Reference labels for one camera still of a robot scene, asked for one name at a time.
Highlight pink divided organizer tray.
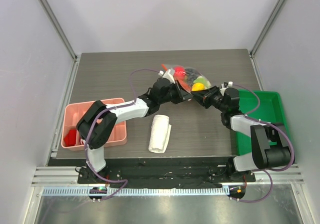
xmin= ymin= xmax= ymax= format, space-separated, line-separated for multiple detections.
xmin=61 ymin=101 xmax=128 ymax=151

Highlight red fake tomato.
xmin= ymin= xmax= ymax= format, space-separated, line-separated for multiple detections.
xmin=173 ymin=66 xmax=186 ymax=80

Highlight green fake lettuce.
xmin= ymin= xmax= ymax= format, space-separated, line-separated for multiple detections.
xmin=193 ymin=76 xmax=211 ymax=88

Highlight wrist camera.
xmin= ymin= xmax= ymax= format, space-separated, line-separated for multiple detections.
xmin=220 ymin=81 xmax=233 ymax=89
xmin=158 ymin=68 xmax=175 ymax=83

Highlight right aluminium frame post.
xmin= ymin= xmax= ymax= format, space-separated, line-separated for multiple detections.
xmin=248 ymin=0 xmax=298 ymax=58

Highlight red cloth left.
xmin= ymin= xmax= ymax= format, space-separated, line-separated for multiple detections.
xmin=63 ymin=128 xmax=77 ymax=147

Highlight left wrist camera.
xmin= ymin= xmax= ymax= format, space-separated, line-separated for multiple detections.
xmin=158 ymin=68 xmax=175 ymax=83

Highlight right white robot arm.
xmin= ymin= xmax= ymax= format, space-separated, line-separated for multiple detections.
xmin=191 ymin=86 xmax=295 ymax=181

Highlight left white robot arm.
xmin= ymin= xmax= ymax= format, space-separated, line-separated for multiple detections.
xmin=76 ymin=78 xmax=192 ymax=183

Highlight left aluminium frame post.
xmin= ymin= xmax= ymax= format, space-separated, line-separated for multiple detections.
xmin=28 ymin=0 xmax=81 ymax=62

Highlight yellow fake pepper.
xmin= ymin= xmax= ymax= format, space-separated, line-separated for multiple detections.
xmin=191 ymin=83 xmax=205 ymax=91

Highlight dark fake grapes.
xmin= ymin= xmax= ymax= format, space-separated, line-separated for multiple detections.
xmin=185 ymin=68 xmax=201 ymax=82

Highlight clear zip top bag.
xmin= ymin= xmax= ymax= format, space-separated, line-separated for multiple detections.
xmin=160 ymin=64 xmax=212 ymax=93

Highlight perforated metal rail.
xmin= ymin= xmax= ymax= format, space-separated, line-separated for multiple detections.
xmin=42 ymin=186 xmax=230 ymax=196

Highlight red white small item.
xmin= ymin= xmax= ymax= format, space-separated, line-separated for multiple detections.
xmin=79 ymin=138 xmax=85 ymax=145

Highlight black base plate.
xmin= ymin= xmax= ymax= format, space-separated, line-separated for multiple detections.
xmin=48 ymin=157 xmax=256 ymax=189

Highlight green plastic bin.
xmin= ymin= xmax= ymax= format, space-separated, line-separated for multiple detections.
xmin=233 ymin=89 xmax=291 ymax=157

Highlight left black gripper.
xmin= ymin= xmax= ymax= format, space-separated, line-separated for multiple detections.
xmin=158 ymin=80 xmax=193 ymax=105

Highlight rolled white towel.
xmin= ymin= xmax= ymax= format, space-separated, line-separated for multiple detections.
xmin=148 ymin=115 xmax=172 ymax=154

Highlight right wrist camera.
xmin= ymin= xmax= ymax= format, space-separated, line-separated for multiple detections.
xmin=220 ymin=81 xmax=233 ymax=89

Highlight aluminium frame post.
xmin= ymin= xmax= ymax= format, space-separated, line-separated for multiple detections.
xmin=248 ymin=0 xmax=298 ymax=58
xmin=28 ymin=0 xmax=81 ymax=62

